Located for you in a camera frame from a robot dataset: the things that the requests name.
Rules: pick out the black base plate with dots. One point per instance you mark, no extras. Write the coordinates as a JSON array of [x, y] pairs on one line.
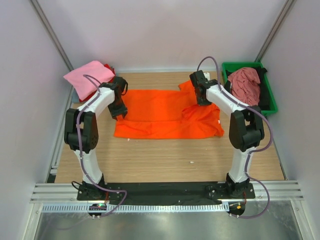
[[165, 193]]

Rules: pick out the pink folded shirt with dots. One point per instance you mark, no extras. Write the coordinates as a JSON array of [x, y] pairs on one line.
[[73, 77]]

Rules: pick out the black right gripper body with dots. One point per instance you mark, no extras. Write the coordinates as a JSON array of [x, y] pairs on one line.
[[201, 101]]

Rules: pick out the dusty pink crumpled shirt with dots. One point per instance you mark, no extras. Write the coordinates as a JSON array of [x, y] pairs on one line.
[[245, 85]]

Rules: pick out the black shirt in bin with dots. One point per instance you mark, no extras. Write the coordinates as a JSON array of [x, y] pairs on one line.
[[264, 99]]

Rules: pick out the red folded shirt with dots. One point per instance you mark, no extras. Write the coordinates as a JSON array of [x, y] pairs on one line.
[[100, 73]]

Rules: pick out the orange t shirt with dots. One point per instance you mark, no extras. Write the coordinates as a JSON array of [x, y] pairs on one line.
[[168, 114]]

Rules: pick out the white slotted cable duct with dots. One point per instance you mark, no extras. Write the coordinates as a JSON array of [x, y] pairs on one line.
[[100, 208]]

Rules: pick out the green plastic bin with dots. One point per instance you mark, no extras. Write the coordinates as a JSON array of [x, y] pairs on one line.
[[234, 66]]

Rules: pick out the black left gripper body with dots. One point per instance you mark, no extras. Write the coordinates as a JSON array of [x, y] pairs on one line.
[[118, 100]]

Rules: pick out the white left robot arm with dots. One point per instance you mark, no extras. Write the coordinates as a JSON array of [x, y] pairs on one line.
[[81, 129]]

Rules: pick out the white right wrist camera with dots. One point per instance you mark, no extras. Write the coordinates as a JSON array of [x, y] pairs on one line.
[[207, 75]]

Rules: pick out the grey folded shirt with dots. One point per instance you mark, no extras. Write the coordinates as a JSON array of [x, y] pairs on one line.
[[75, 98]]

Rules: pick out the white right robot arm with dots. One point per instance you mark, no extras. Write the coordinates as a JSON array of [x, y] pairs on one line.
[[246, 129]]

